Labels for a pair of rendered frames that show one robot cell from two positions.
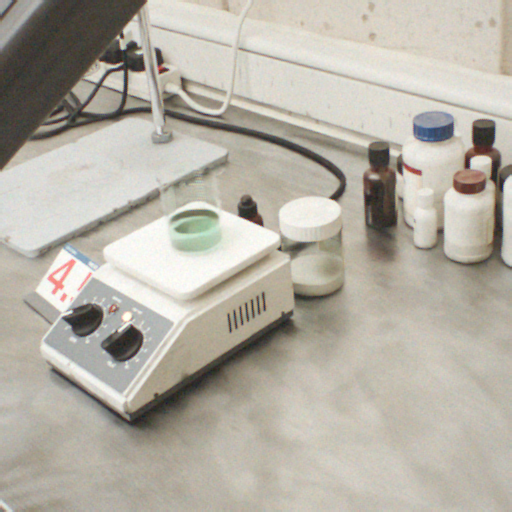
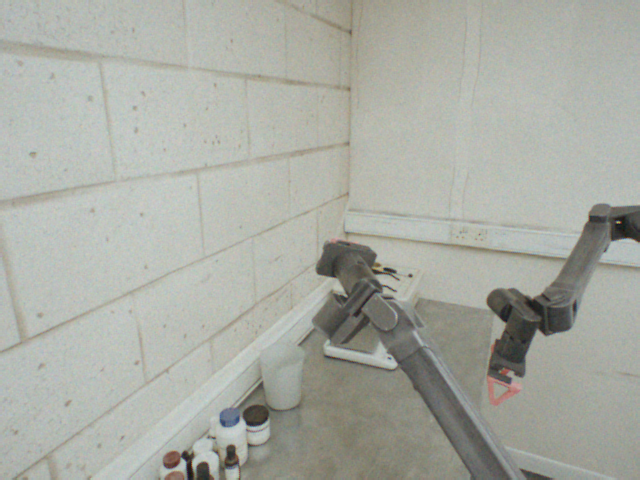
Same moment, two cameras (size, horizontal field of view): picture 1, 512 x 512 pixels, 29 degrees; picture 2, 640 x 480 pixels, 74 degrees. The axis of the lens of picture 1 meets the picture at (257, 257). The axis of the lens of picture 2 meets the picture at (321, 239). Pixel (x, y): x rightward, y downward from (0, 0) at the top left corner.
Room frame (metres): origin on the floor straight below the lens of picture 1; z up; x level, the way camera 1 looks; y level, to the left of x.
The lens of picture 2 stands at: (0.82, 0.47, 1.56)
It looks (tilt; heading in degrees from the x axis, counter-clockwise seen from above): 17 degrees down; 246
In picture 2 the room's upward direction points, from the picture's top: straight up
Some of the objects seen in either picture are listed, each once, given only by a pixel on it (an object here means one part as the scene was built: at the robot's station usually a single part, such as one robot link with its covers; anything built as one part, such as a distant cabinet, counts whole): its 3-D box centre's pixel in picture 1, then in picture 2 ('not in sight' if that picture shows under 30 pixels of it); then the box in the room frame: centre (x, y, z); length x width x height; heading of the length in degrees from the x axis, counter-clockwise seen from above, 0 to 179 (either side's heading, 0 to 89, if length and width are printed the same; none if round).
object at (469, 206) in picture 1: (468, 214); not in sight; (0.84, -0.21, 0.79); 0.05 x 0.05 x 0.09
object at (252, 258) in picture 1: (191, 247); not in sight; (0.77, 0.06, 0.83); 0.12 x 0.12 x 0.01; 41
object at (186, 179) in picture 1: (194, 207); not in sight; (0.76, 0.05, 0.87); 0.06 x 0.05 x 0.08; 83
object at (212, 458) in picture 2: not in sight; (206, 472); (0.75, -0.33, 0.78); 0.06 x 0.06 x 0.07
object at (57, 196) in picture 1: (88, 177); not in sight; (1.09, 0.20, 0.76); 0.30 x 0.20 x 0.01; 131
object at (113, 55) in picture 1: (113, 52); not in sight; (1.41, 0.18, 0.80); 0.07 x 0.04 x 0.02; 131
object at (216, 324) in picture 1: (176, 300); not in sight; (0.75, 0.08, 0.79); 0.22 x 0.13 x 0.08; 131
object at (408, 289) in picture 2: not in sight; (379, 293); (-0.08, -0.95, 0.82); 0.37 x 0.31 x 0.14; 42
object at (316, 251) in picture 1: (312, 247); not in sight; (0.81, -0.05, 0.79); 0.06 x 0.06 x 0.08
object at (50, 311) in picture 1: (67, 287); not in sight; (0.82, 0.19, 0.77); 0.09 x 0.06 x 0.04; 35
